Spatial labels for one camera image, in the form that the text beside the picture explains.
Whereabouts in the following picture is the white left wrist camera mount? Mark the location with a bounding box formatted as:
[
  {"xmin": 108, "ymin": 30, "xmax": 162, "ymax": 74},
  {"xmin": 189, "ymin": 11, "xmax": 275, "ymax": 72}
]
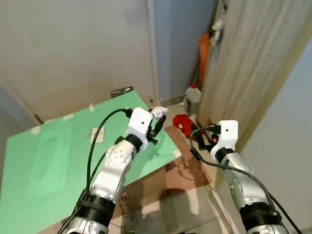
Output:
[{"xmin": 125, "ymin": 107, "xmax": 155, "ymax": 153}]

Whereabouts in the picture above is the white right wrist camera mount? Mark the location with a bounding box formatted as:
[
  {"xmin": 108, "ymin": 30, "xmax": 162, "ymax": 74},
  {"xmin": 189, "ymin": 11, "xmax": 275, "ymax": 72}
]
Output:
[{"xmin": 209, "ymin": 120, "xmax": 239, "ymax": 160}]

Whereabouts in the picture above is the white plush toy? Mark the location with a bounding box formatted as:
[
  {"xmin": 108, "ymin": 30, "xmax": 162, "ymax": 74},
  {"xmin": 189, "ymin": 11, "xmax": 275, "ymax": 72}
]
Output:
[{"xmin": 211, "ymin": 19, "xmax": 225, "ymax": 42}]

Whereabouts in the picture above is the green table cover sheet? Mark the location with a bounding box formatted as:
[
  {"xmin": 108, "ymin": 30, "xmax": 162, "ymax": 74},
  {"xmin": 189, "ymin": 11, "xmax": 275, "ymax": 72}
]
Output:
[{"xmin": 0, "ymin": 92, "xmax": 184, "ymax": 234}]

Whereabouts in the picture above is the black printed box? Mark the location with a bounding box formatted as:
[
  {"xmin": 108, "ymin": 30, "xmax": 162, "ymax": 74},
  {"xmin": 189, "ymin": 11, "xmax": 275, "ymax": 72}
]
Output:
[{"xmin": 111, "ymin": 86, "xmax": 134, "ymax": 98}]

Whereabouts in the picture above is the brown cardboard box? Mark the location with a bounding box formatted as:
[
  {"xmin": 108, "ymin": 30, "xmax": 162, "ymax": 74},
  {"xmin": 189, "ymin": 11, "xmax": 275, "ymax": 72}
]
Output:
[{"xmin": 108, "ymin": 158, "xmax": 217, "ymax": 234}]

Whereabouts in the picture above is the brown rug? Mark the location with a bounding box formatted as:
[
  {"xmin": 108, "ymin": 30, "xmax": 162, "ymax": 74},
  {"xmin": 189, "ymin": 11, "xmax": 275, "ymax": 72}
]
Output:
[{"xmin": 163, "ymin": 126, "xmax": 221, "ymax": 195}]

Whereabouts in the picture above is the red cloth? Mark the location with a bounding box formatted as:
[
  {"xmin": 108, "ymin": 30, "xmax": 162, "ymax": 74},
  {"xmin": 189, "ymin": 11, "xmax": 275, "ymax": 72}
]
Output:
[{"xmin": 173, "ymin": 114, "xmax": 198, "ymax": 133}]

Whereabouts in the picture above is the white card tag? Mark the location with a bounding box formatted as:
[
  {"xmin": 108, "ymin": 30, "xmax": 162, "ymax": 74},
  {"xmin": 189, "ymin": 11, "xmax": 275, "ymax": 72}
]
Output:
[{"xmin": 90, "ymin": 126, "xmax": 105, "ymax": 144}]

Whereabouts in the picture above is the white jug with red cap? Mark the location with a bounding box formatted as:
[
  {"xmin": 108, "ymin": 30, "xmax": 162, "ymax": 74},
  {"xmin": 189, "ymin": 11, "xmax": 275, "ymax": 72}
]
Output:
[{"xmin": 185, "ymin": 83, "xmax": 203, "ymax": 106}]

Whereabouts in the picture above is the orange bag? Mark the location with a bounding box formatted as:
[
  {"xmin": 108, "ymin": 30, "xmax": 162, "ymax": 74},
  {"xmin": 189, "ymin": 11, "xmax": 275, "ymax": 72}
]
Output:
[{"xmin": 197, "ymin": 32, "xmax": 213, "ymax": 84}]

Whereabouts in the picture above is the wooden cabinet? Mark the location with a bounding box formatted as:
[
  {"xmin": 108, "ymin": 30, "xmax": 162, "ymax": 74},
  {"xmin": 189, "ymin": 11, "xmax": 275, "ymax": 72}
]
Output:
[{"xmin": 197, "ymin": 0, "xmax": 312, "ymax": 153}]

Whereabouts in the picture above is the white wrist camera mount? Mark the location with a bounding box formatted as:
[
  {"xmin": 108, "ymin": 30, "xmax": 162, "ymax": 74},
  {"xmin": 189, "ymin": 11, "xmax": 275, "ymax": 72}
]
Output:
[
  {"xmin": 209, "ymin": 120, "xmax": 239, "ymax": 160},
  {"xmin": 125, "ymin": 107, "xmax": 155, "ymax": 153}
]

